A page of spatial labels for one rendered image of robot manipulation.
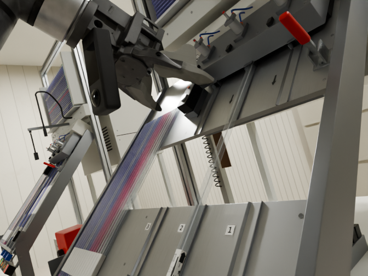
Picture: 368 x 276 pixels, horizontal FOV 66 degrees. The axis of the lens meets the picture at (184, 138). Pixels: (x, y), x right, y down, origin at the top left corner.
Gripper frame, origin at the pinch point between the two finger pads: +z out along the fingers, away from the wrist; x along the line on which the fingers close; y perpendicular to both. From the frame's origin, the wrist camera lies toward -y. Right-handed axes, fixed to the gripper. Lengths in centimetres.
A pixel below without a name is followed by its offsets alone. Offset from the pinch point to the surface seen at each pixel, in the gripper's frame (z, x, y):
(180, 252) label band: 5.4, -0.6, -23.4
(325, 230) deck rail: 6.9, -21.0, -19.3
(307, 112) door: 207, 110, 148
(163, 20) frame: 3, 32, 46
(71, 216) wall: 105, 434, 14
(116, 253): 6.1, 22.0, -25.3
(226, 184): 54, 45, 9
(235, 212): 7.8, -7.8, -17.0
